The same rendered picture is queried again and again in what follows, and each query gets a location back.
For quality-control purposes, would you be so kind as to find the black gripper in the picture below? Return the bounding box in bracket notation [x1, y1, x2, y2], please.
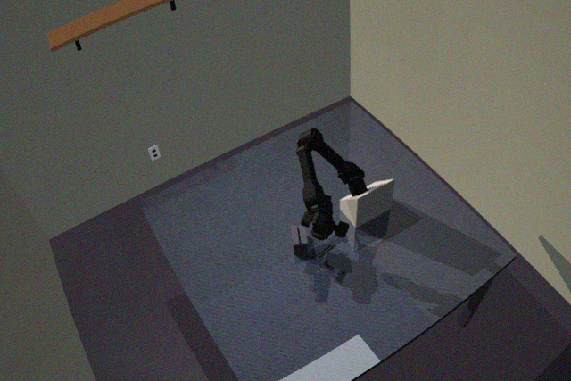
[301, 212, 350, 237]

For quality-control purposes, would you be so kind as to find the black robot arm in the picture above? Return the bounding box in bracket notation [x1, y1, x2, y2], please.
[296, 128, 368, 241]

